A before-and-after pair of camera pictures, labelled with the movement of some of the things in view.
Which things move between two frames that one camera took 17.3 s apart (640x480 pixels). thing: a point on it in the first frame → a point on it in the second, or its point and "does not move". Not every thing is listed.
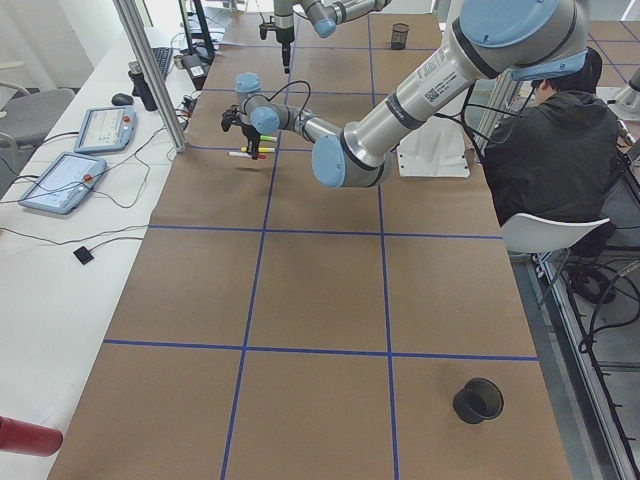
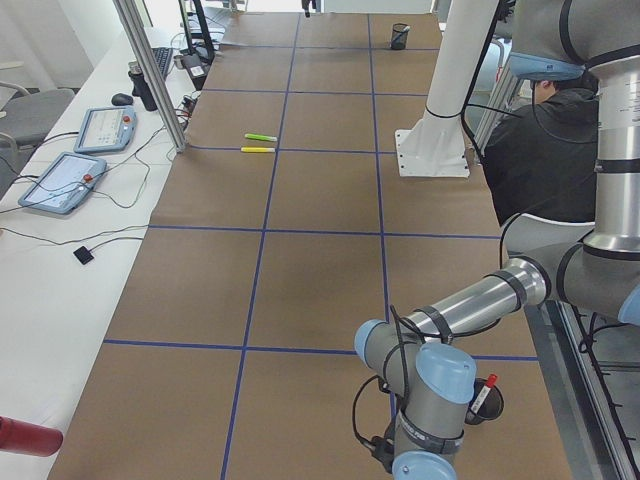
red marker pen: x=244 y=154 → x=491 y=379
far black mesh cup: x=399 y=35 does not move
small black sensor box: x=84 y=255 does not move
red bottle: x=29 y=438 does not move
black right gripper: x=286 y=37 → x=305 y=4
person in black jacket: x=559 y=155 does not move
